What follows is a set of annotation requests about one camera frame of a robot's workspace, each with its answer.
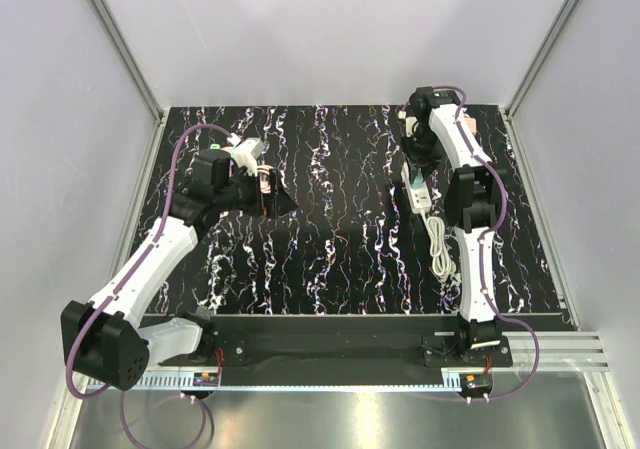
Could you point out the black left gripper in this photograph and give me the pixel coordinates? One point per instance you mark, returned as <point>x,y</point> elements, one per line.
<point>281,202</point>

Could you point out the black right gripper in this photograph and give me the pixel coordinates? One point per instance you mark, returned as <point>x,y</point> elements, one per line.
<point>427,164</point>

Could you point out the light blue plug adapter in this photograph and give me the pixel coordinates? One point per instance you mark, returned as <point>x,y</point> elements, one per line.
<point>417,178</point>

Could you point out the white power strip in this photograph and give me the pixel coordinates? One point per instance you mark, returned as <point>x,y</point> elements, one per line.
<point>419,197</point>

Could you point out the beige cube adapter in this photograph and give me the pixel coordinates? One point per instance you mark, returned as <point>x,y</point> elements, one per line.
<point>472,125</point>

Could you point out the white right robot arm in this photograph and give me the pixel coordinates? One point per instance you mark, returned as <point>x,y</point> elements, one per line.
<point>474,206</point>

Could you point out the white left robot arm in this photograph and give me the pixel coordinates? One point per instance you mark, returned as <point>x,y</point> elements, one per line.
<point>104,338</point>

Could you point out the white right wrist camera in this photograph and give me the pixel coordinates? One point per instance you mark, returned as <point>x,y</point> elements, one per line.
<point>410,123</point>

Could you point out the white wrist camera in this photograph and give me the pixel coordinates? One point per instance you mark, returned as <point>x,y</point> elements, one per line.
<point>410,123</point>
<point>245,154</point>

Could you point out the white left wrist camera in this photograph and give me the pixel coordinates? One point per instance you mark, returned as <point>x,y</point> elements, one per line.
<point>245,154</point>

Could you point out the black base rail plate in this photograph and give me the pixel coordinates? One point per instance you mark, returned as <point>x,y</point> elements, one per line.
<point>432,340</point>

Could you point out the aluminium frame rail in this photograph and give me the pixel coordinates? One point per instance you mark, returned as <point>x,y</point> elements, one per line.
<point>356,361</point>

